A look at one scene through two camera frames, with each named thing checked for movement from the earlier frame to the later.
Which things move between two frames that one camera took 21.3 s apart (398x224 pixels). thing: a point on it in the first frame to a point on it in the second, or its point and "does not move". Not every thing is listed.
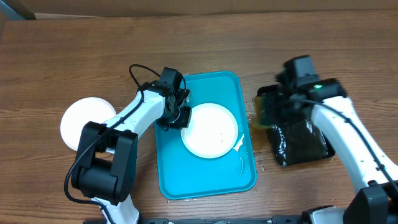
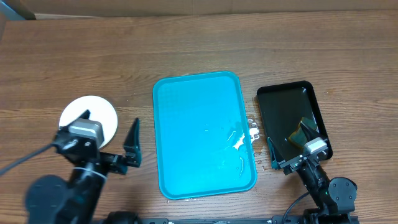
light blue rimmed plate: (212, 132) to (100, 111)
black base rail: (219, 220) does not move
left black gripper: (184, 122) to (131, 155)
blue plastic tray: (183, 175) does not move
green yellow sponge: (257, 121) to (298, 137)
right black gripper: (275, 116) to (293, 163)
